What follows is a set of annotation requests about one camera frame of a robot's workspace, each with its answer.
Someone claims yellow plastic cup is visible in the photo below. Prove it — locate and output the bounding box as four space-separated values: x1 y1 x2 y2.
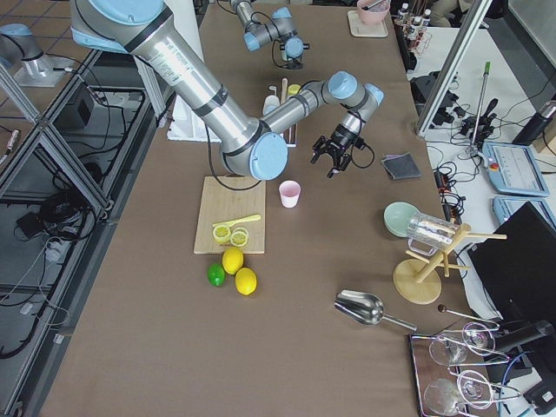
287 84 301 96

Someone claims wine glass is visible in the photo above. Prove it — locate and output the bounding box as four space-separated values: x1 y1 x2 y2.
429 321 495 367
424 370 494 416

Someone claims lemon slice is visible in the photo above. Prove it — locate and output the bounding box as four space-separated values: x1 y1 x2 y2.
212 224 232 244
229 227 249 248

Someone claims pink bowl with ice cubes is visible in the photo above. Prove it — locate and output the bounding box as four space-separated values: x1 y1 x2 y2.
356 0 390 24

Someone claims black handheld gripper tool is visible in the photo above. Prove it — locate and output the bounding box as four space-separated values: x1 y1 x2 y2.
460 98 499 140

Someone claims small bottle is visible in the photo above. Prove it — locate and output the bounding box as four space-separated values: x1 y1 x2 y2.
421 9 431 27
408 16 422 39
397 3 409 25

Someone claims yellow plastic knife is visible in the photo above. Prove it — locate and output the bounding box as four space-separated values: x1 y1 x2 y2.
212 214 261 228

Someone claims teach pendant tablet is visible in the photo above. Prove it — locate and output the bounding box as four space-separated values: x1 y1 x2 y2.
492 195 555 228
482 141 550 197

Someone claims black thermos bottle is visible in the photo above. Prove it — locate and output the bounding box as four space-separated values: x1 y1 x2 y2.
512 99 555 146

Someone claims green bowl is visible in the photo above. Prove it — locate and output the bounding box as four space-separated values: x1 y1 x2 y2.
383 202 419 238

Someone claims wooden cutting board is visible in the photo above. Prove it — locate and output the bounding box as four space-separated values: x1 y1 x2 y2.
193 176 266 255

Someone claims black monitor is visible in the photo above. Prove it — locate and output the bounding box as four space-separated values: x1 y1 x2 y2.
468 202 556 331

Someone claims glass pitcher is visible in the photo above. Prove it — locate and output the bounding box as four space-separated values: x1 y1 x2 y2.
407 212 459 256

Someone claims wooden mug tree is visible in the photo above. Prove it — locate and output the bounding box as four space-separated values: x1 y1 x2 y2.
393 223 507 305

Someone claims white plastic cup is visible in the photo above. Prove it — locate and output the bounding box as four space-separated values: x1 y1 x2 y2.
262 95 281 116

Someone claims white wire cup holder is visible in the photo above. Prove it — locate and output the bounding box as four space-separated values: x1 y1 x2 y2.
264 77 297 148

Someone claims yellow lemon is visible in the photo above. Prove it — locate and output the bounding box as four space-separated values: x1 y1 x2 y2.
235 268 258 295
222 247 244 275

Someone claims cream plastic tray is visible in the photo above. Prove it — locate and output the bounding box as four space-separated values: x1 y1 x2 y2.
347 10 388 38

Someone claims metal scoop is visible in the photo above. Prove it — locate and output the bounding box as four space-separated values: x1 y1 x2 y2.
334 289 417 332

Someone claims green lime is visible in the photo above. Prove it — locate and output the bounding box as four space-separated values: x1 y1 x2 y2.
207 263 226 288

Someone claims aluminium frame post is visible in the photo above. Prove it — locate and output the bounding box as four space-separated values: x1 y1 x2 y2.
415 0 492 139

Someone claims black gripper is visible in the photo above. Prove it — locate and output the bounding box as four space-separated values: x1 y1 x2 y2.
310 124 365 177

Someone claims grey folded cloth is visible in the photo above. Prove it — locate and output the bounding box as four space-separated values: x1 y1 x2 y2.
381 153 421 181

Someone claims metal pole green tip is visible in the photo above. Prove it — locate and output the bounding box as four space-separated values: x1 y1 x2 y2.
467 62 492 158

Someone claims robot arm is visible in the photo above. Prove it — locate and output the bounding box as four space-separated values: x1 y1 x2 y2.
70 1 384 181
216 1 310 70

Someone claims pink plastic cup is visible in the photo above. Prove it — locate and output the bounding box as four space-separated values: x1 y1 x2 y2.
279 180 301 209

